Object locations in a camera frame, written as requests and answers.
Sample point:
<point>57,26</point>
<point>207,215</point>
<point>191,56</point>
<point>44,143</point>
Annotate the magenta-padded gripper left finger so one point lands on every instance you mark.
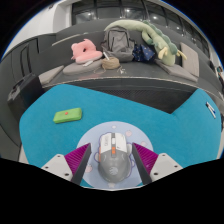
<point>56,165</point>

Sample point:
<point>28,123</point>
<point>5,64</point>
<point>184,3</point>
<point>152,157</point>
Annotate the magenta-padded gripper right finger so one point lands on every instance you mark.
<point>165,165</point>

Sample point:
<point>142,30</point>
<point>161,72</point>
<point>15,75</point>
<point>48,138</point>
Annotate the grey white computer mouse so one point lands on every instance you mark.
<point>113,160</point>

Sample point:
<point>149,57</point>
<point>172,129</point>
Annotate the round light blue mouse pad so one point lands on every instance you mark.
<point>90,136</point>

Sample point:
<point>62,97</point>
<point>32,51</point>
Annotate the small green case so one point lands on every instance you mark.
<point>68,115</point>

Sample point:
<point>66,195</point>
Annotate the white marker with blue cap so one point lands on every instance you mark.
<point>209,106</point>

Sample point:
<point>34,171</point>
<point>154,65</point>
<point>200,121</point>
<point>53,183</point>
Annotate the light grey seat cushion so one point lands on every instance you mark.
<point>50,75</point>

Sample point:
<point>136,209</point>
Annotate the grey flat seat cushion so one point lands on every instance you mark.
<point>176,70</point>

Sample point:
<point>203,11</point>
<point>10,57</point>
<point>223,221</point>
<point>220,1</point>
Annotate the grey tiered bench seating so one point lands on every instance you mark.
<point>140,70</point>

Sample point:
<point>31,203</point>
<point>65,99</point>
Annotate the round grey seat cushion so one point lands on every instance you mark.
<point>78,68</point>

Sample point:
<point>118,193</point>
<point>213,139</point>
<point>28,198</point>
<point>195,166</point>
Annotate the grey square back cushion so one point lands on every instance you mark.
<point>190,59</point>

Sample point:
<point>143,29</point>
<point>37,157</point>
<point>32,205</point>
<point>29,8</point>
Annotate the pink plush cushion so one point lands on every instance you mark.
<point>85,55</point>

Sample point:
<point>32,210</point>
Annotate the dark blue patterned bag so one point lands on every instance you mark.
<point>144,53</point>

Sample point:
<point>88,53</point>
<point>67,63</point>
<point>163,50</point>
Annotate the tan woven basket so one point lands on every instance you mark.
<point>110,63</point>

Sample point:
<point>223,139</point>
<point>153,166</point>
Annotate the green dragon plush toy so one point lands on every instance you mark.
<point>156,38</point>

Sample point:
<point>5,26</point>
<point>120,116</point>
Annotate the grey backpack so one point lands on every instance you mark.
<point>117,45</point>

